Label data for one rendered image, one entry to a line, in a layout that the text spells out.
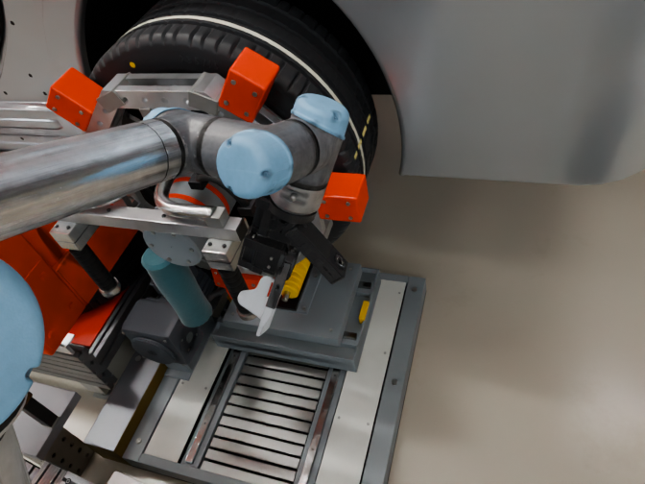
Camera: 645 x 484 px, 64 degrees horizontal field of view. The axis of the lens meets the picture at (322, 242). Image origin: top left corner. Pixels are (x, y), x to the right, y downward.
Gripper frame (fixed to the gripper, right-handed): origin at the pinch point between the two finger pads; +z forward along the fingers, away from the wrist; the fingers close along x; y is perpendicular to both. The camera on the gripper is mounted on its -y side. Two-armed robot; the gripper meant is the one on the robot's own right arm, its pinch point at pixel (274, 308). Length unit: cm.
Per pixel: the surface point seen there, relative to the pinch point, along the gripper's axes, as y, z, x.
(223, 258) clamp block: 11.2, -2.0, -5.4
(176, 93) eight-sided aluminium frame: 29.8, -20.5, -22.3
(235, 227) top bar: 10.7, -7.9, -7.1
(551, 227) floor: -86, 19, -121
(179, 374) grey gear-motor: 26, 86, -52
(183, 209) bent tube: 20.1, -7.3, -7.5
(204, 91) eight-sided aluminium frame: 24.5, -23.0, -21.5
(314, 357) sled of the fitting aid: -15, 60, -54
